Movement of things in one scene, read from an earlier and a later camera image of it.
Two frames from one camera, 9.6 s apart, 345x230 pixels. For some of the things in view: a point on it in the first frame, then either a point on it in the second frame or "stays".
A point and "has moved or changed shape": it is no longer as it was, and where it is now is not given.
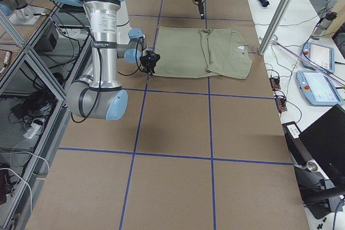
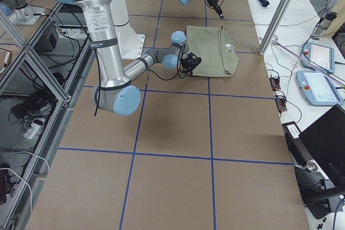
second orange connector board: x=281 y=104 stays
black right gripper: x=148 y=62 → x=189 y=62
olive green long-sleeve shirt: x=186 y=52 has moved or changed shape
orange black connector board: x=275 y=83 stays
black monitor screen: x=325 y=140 stays
